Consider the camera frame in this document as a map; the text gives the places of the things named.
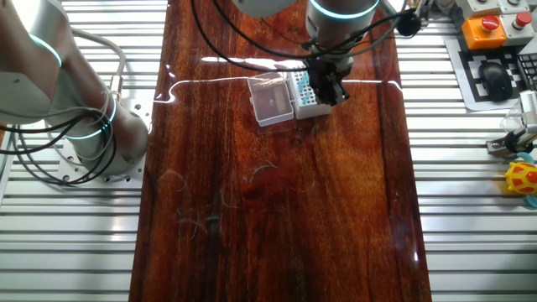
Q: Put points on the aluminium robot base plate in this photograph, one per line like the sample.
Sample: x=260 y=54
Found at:
x=134 y=168

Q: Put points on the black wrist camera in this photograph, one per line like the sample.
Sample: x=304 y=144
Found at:
x=409 y=24

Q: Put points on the glossy brown wooden board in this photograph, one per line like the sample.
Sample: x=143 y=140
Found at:
x=272 y=230

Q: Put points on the black keyboard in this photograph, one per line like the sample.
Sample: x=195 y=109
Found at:
x=530 y=69

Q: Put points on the white pipette tip rack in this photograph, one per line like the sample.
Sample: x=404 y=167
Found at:
x=310 y=111

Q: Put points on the silver ribbed camera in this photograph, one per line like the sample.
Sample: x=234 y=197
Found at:
x=530 y=107

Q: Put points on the yellow orange turtle toy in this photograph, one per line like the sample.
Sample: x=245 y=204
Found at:
x=522 y=178

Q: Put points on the grey emergency stop box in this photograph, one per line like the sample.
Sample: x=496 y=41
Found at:
x=514 y=37

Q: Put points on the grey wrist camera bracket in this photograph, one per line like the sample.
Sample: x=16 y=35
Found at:
x=394 y=7

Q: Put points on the black computer mouse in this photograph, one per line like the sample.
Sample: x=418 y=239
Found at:
x=495 y=79

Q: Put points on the clear plastic box lid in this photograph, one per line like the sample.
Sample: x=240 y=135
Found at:
x=270 y=100

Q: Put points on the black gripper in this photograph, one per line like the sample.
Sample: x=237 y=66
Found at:
x=329 y=71

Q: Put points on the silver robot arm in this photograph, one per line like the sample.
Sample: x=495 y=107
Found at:
x=42 y=63

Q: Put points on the silver clamp with black knob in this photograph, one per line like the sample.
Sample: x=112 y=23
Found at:
x=497 y=145

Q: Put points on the red emergency stop button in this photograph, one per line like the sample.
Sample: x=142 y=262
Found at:
x=478 y=37

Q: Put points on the grey button box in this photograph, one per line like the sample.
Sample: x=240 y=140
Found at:
x=480 y=6
x=515 y=4

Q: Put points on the black white marker sheet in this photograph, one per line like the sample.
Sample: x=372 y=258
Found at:
x=472 y=81

